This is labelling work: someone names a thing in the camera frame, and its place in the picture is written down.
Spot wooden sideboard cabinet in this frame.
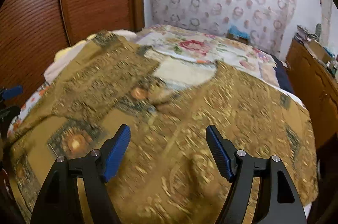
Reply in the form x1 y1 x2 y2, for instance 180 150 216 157
285 39 337 148

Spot cardboard box on cabinet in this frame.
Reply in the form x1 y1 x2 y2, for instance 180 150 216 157
305 40 332 64

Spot blue item box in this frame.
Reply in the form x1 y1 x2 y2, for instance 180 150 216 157
226 25 250 45

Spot orange print bed sheet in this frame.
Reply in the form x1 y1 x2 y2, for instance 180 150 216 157
7 82 50 137

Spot pink pillow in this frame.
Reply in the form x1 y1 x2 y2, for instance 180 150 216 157
44 29 136 84

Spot brown gold patterned garment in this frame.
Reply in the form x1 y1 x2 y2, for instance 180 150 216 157
7 32 318 223

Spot brown louvered wardrobe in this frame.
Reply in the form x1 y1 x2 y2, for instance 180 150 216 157
1 0 144 106

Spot stack of papers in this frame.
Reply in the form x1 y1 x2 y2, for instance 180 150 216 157
294 25 319 44

